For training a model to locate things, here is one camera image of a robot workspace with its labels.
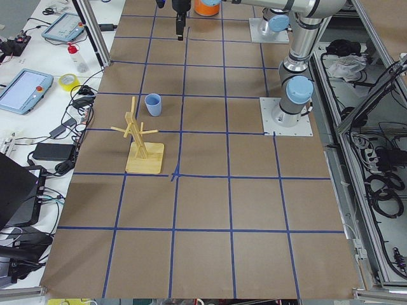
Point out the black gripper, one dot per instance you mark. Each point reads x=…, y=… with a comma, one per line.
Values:
x=180, y=5

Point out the light blue plastic cup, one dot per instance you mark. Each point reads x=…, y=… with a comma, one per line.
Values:
x=153, y=103

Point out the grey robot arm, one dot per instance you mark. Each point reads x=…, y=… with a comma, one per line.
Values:
x=296, y=88
x=308, y=16

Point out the orange rice cooker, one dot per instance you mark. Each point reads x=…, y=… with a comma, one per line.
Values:
x=204, y=10

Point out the red cap squeeze bottle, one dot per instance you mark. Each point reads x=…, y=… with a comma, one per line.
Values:
x=77, y=59

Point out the upper teach pendant tablet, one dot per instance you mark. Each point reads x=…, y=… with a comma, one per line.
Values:
x=65, y=29

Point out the teach pendant tablet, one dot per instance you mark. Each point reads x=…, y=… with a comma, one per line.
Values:
x=25, y=91
x=65, y=29

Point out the black scissors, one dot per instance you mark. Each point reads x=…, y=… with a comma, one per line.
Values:
x=52, y=11

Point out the yellow tape roll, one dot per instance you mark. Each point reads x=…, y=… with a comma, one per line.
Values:
x=69, y=82

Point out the wooden mug tree stand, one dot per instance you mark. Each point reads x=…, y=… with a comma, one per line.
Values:
x=143, y=157

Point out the lower teach pendant tablet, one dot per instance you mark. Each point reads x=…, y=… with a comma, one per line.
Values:
x=25, y=91

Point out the black power brick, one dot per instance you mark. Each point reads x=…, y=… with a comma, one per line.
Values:
x=53, y=152

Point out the white crumpled cloth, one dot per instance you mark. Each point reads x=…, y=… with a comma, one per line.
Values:
x=348, y=68

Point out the black laptop computer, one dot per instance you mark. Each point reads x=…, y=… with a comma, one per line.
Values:
x=21, y=187

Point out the aluminium frame post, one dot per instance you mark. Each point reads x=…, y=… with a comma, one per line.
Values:
x=85, y=12

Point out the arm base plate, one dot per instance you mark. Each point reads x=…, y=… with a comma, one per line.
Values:
x=276, y=122
x=272, y=31

